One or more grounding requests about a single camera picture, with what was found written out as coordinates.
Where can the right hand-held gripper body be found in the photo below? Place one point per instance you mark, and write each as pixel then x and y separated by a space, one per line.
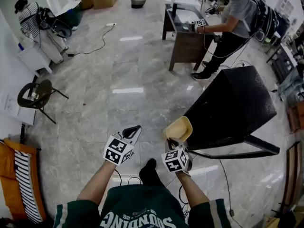
pixel 175 161

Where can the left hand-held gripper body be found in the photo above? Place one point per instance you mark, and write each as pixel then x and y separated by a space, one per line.
pixel 116 149

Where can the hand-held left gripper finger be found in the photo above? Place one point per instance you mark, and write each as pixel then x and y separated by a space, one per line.
pixel 135 131
pixel 129 128

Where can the beige plastic container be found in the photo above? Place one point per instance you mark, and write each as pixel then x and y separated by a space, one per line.
pixel 178 128

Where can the black mini fridge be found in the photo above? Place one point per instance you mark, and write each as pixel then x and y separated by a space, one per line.
pixel 234 103

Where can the person's right forearm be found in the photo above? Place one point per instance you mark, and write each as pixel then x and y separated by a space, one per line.
pixel 191 189

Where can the person's left forearm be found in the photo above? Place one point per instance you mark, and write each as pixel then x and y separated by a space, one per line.
pixel 96 183

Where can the person's black-clad leg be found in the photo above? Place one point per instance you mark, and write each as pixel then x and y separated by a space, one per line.
pixel 150 173

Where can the person's green printed shirt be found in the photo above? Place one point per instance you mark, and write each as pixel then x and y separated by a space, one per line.
pixel 142 210

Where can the black metal stand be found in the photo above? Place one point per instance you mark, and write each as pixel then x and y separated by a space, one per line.
pixel 261 146

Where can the black round chair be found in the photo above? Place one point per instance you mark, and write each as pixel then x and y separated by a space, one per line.
pixel 39 94

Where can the black white striped cushion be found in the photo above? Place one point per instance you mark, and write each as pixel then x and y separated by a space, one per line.
pixel 26 186

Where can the dark wooden desk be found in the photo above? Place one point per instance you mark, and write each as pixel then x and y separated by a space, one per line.
pixel 187 44

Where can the white power strip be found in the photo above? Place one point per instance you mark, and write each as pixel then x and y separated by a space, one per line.
pixel 111 24

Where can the white desk with papers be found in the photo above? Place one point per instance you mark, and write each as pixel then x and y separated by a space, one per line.
pixel 14 110

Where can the orange sofa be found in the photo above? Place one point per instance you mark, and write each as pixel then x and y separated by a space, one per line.
pixel 7 174

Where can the brown wooden furniture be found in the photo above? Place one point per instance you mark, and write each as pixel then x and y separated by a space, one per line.
pixel 293 174

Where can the white low cabinet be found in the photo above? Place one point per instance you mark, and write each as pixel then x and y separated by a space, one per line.
pixel 35 57

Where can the black bucket chair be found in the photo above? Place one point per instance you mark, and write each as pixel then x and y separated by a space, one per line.
pixel 60 27

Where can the white pump bottle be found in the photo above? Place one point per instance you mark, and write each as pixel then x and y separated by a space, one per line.
pixel 173 0

